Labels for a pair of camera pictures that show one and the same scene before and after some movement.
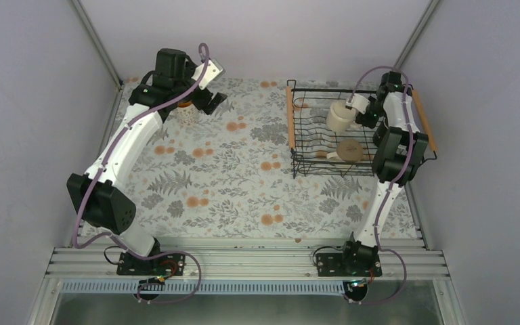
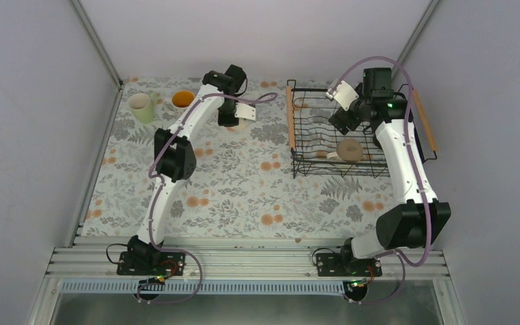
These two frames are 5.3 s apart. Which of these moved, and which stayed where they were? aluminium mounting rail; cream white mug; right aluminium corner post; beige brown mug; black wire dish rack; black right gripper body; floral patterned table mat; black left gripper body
Moved: black right gripper body; black left gripper body; cream white mug
Stayed: beige brown mug; aluminium mounting rail; right aluminium corner post; floral patterned table mat; black wire dish rack
